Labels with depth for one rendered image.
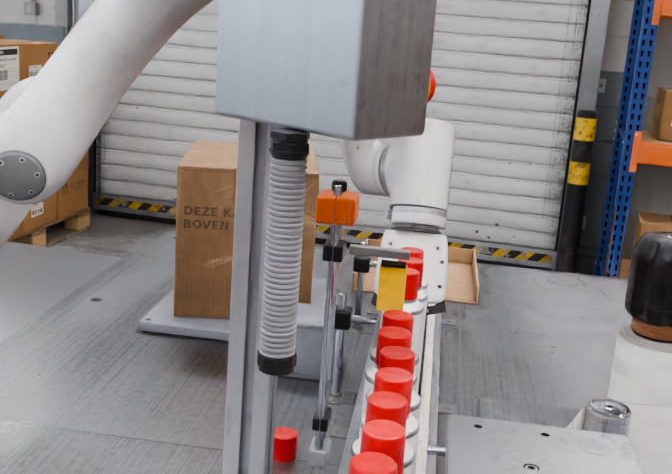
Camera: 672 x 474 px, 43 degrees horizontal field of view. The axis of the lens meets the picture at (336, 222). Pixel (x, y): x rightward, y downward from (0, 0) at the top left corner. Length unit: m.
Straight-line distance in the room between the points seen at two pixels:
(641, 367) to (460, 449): 0.50
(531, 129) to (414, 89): 4.39
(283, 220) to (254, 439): 0.29
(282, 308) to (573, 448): 0.29
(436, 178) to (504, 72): 3.88
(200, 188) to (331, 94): 0.81
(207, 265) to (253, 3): 0.82
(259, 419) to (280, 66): 0.37
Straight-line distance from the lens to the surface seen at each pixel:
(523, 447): 0.52
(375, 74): 0.68
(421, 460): 0.98
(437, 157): 1.23
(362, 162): 1.26
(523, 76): 5.07
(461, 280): 1.93
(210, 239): 1.49
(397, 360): 0.78
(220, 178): 1.47
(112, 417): 1.23
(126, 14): 1.11
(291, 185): 0.70
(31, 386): 1.34
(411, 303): 1.05
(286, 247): 0.71
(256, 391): 0.89
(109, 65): 1.13
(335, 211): 0.91
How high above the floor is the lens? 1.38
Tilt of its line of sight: 13 degrees down
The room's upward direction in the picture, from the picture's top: 4 degrees clockwise
